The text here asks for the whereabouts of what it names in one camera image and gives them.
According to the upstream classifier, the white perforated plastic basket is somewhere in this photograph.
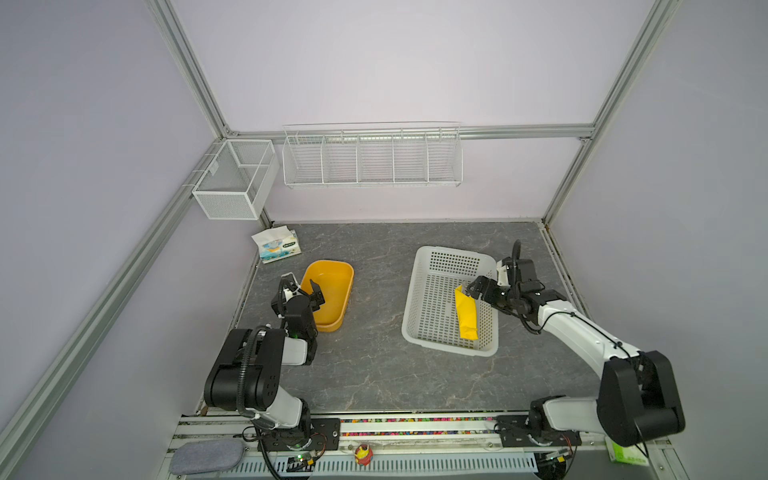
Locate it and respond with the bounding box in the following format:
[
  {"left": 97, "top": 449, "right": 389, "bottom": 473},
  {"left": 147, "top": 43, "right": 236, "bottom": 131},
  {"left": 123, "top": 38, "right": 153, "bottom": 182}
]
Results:
[{"left": 401, "top": 246, "right": 499, "bottom": 357}]

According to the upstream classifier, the red emergency stop button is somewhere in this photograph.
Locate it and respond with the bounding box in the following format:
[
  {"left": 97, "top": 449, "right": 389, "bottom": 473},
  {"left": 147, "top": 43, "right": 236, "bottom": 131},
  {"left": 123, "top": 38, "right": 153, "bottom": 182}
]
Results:
[{"left": 354, "top": 444, "right": 373, "bottom": 466}]

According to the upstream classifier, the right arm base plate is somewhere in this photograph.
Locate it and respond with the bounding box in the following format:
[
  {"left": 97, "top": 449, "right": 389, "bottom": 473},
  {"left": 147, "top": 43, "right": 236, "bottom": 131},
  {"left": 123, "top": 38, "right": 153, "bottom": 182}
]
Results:
[{"left": 494, "top": 414, "right": 582, "bottom": 447}]

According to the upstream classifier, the yellow paper napkin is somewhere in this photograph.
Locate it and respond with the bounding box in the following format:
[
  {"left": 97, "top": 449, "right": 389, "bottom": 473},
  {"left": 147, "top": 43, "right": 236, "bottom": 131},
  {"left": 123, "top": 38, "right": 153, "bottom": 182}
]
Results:
[{"left": 454, "top": 286, "right": 479, "bottom": 341}]

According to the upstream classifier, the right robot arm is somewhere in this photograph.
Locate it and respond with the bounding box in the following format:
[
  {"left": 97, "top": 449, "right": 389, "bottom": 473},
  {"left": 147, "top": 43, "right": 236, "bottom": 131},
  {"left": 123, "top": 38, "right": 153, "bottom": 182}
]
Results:
[{"left": 459, "top": 258, "right": 686, "bottom": 447}]

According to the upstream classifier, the orange plastic tray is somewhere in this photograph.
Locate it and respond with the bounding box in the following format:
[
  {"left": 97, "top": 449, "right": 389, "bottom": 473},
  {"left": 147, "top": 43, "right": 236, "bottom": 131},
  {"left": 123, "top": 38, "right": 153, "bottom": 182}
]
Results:
[{"left": 301, "top": 260, "right": 354, "bottom": 333}]

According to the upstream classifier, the grey cloth pad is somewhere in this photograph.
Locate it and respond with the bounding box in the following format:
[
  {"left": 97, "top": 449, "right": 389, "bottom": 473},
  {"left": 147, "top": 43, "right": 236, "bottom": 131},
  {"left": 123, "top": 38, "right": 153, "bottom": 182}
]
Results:
[{"left": 169, "top": 438, "right": 245, "bottom": 476}]

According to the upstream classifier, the white mesh wall box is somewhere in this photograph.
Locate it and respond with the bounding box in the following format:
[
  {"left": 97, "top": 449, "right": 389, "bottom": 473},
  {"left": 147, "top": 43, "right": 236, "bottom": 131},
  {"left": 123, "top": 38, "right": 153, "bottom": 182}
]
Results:
[{"left": 192, "top": 139, "right": 279, "bottom": 221}]

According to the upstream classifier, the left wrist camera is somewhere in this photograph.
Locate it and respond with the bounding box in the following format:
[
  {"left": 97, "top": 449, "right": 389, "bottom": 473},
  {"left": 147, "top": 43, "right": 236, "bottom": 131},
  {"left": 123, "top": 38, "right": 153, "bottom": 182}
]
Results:
[{"left": 278, "top": 272, "right": 300, "bottom": 295}]

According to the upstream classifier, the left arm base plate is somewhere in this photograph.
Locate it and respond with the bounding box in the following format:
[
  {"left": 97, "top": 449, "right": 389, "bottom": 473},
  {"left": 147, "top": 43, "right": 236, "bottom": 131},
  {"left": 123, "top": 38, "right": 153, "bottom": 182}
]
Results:
[{"left": 260, "top": 417, "right": 341, "bottom": 452}]

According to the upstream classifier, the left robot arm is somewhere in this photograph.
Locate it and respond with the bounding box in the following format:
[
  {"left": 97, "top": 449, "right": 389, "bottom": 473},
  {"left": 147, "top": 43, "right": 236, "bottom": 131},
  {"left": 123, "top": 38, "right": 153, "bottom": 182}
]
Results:
[{"left": 203, "top": 277, "right": 325, "bottom": 438}]

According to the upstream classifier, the white wire shelf basket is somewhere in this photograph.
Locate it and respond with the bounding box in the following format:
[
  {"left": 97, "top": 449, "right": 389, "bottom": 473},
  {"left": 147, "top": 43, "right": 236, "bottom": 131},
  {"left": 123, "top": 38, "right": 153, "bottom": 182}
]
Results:
[{"left": 282, "top": 121, "right": 464, "bottom": 188}]

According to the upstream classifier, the tissue pack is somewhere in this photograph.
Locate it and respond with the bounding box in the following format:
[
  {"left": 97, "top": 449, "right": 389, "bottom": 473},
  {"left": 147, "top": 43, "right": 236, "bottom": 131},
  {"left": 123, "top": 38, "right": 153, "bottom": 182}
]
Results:
[{"left": 251, "top": 226, "right": 301, "bottom": 264}]

